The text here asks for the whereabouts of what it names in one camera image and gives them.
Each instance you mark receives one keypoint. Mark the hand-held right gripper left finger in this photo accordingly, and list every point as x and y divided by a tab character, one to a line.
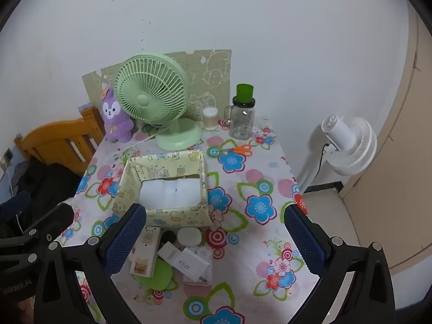
125	239

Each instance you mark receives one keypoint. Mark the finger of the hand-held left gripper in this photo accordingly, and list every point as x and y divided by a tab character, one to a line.
50	222
15	204

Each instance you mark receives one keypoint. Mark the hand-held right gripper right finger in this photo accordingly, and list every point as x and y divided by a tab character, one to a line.
303	243

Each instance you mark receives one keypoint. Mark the cream tall carton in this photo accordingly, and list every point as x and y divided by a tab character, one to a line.
145	249

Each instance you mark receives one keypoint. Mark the small white box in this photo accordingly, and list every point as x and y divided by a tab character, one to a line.
168	253

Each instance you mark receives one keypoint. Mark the green case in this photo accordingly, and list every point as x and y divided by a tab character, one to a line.
158	275

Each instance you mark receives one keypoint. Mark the printed storage box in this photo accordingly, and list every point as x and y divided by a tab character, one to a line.
175	216

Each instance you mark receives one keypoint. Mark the cream round case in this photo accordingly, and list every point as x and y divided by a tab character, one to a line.
189	236

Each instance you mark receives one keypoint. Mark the white charger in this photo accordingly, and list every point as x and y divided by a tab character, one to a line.
185	265

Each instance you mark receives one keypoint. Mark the white mesh packet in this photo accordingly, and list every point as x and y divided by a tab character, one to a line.
206	260

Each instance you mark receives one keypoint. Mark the black clothing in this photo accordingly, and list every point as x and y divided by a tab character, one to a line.
44	182

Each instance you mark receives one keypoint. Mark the floral tablecloth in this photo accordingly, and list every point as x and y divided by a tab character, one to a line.
243	243

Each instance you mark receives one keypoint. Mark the white padding sheet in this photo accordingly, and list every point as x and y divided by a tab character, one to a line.
168	192

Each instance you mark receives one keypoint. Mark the wooden chair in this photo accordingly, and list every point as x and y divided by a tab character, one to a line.
50	135

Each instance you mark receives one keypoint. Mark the orange scissors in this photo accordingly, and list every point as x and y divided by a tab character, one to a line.
243	149

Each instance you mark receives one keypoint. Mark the white standing fan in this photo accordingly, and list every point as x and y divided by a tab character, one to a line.
347	138

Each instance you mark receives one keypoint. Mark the purple plush toy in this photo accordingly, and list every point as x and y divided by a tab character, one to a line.
113	121

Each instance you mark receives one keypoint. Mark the glass mug with green lid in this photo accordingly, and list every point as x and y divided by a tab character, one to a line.
241	121

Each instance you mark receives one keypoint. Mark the green desk fan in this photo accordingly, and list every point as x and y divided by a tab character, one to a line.
143	99

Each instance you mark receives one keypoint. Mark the beige door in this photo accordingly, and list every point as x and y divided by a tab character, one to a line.
405	141

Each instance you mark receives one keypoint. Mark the cotton swab jar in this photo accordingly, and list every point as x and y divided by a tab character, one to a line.
211	119

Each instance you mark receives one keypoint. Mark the beige printed board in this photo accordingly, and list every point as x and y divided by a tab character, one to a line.
209	74

